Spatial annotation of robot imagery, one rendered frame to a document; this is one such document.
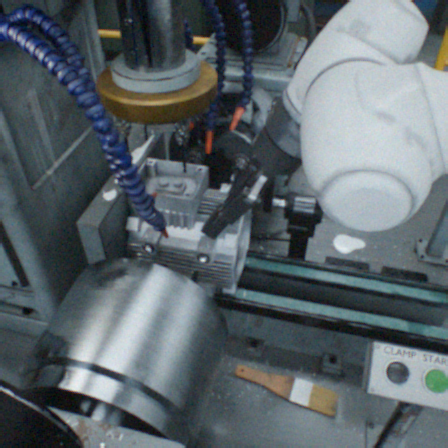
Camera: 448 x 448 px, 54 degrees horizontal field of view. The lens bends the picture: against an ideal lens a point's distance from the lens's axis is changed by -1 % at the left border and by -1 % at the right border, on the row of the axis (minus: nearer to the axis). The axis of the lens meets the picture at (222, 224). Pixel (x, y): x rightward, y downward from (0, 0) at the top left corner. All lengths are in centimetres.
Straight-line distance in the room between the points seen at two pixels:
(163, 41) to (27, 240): 39
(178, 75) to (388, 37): 28
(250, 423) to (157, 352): 37
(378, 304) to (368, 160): 64
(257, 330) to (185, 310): 36
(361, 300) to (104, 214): 55
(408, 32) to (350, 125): 17
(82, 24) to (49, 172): 27
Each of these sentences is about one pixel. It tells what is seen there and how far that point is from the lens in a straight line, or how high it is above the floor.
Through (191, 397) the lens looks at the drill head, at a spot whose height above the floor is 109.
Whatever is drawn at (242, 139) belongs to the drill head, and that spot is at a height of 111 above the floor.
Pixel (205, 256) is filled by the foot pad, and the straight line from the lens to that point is 76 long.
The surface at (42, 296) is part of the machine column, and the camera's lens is 89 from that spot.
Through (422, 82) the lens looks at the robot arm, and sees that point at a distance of 41.
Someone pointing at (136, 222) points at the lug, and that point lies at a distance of 79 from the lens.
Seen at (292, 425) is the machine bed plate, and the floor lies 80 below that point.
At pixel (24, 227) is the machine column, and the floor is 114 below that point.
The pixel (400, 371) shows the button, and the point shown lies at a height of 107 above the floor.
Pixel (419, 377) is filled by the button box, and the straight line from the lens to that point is 67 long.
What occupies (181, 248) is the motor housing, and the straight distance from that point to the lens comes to 77.
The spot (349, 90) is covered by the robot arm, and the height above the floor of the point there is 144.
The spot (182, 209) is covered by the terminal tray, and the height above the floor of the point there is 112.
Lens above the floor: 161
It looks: 42 degrees down
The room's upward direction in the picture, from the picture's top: straight up
